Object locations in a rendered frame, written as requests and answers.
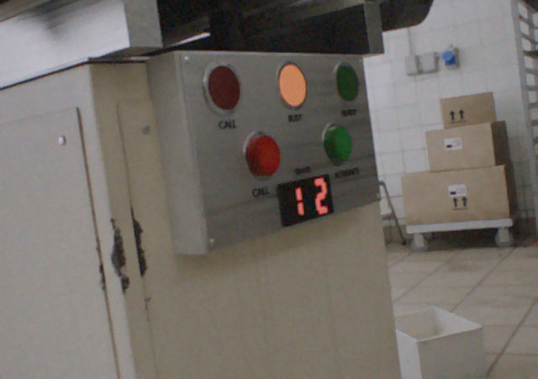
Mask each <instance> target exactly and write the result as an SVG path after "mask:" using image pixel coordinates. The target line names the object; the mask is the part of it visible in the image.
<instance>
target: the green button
mask: <svg viewBox="0 0 538 379"><path fill-rule="evenodd" d="M326 148H327V152H328V155H329V157H330V159H331V160H333V161H336V162H340V161H346V160H347V159H348V158H349V156H350V154H351V148H352V143H351V137H350V135H349V132H348V131H347V130H346V129H345V128H344V127H342V126H339V127H333V128H331V129H330V130H329V131H328V133H327V136H326Z"/></svg>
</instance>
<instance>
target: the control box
mask: <svg viewBox="0 0 538 379"><path fill-rule="evenodd" d="M145 64H146V69H147V76H148V81H149V87H150V99H151V100H153V104H154V110H155V116H156V127H157V134H158V140H159V146H160V153H161V164H162V170H163V176H164V183H165V189H166V195H167V201H168V208H169V214H170V220H171V231H172V237H173V244H174V250H175V253H176V254H178V255H191V254H207V253H209V252H213V251H216V250H221V249H224V248H227V247H230V246H233V245H238V244H241V243H245V242H248V240H253V239H256V238H260V237H263V236H266V235H269V234H274V233H277V232H281V231H284V230H287V229H292V228H295V227H298V226H302V225H305V224H310V222H313V221H316V220H320V219H322V218H328V217H330V216H334V215H337V214H341V213H345V212H349V211H351V210H354V209H358V208H364V207H366V206H369V204H373V203H378V202H381V201H382V198H381V191H380V183H379V176H378V170H377V157H376V149H375V143H373V136H372V122H371V115H370V108H369V102H368V94H367V82H366V74H365V67H364V60H363V56H362V55H336V54H300V53H263V52H227V51H190V50H174V51H171V52H167V53H165V54H164V55H158V56H155V57H151V58H149V59H147V60H146V62H145ZM217 66H227V67H229V68H230V69H231V70H232V71H233V72H234V73H235V74H236V76H237V79H238V82H239V84H240V99H239V102H238V103H237V105H236V106H235V107H234V108H232V109H230V110H224V109H222V108H219V107H218V106H217V105H216V104H215V102H214V100H213V99H212V97H211V94H210V91H209V78H210V74H211V72H212V70H213V69H214V68H215V67H217ZM287 66H294V67H296V68H297V69H298V70H299V71H301V73H302V74H303V79H304V82H305V96H304V100H303V101H302V102H301V103H300V104H299V105H292V104H290V103H289V102H288V101H287V100H286V99H285V97H284V95H283V93H282V87H281V75H282V71H283V70H284V69H285V67H287ZM342 66H349V67H350V68H351V69H352V70H353V72H354V74H355V77H356V79H357V82H358V92H357V96H356V97H355V98H354V100H353V101H351V102H347V101H346V100H345V99H344V98H343V97H342V95H341V94H340V90H339V87H338V73H339V70H340V68H341V67H342ZM339 126H342V127H344V128H345V129H346V130H347V131H348V132H349V135H350V137H351V143H352V148H351V154H350V156H349V158H348V159H347V160H346V161H340V162H336V161H333V160H331V159H330V157H329V155H328V152H327V148H326V136H327V133H328V131H329V130H330V129H331V128H333V127H339ZM259 136H270V137H272V138H273V139H274V140H275V141H276V143H277V145H278V147H279V150H280V151H281V164H279V167H278V168H277V171H276V173H275V174H273V175H271V176H258V175H257V174H256V173H255V172H254V171H253V170H252V168H251V165H250V162H249V156H248V152H249V146H250V144H251V141H252V140H253V139H254V138H255V137H259ZM322 178H323V182H325V188H326V193H325V196H326V197H327V201H328V207H327V212H326V213H321V214H319V210H318V209H317V208H316V202H315V199H316V198H318V196H315V195H314V184H315V181H314V180H318V179H322ZM293 184H297V185H298V189H300V191H301V197H302V199H300V202H301V203H302V204H303V214H302V219H298V220H295V221H293V217H291V213H290V207H289V206H292V204H291V202H289V200H288V193H287V192H288V191H289V186H290V185H293Z"/></svg>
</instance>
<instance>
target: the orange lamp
mask: <svg viewBox="0 0 538 379"><path fill-rule="evenodd" d="M281 87H282V93H283V95H284V97H285V99H286V100H287V101H288V102H289V103H290V104H292V105H299V104H300V103H301V102H302V101H303V100H304V96H305V82H304V79H303V74H302V73H301V71H299V70H298V69H297V68H296V67H294V66H287V67H285V69H284V70H283V71H282V75H281Z"/></svg>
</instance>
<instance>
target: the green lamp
mask: <svg viewBox="0 0 538 379"><path fill-rule="evenodd" d="M338 87H339V90H340V94H341V95H342V97H343V98H344V99H345V100H346V101H347V102H351V101H353V100H354V98H355V97H356V96H357V92H358V82H357V79H356V77H355V74H354V72H353V70H352V69H351V68H350V67H349V66H342V67H341V68H340V70H339V73H338Z"/></svg>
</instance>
